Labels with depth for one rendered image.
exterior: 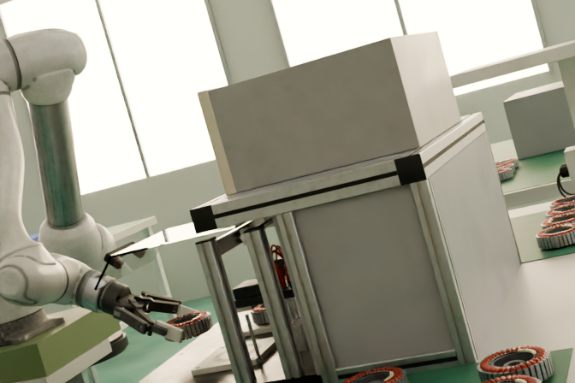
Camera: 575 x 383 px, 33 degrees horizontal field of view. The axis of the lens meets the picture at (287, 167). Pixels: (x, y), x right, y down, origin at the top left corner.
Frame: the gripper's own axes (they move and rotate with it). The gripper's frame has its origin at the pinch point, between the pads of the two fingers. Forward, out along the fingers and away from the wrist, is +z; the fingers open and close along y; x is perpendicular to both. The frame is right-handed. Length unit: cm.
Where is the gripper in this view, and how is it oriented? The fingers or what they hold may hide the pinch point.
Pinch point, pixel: (186, 325)
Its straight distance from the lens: 221.1
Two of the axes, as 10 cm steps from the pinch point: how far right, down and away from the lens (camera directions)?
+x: -2.2, 9.4, 2.4
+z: 9.2, 2.9, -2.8
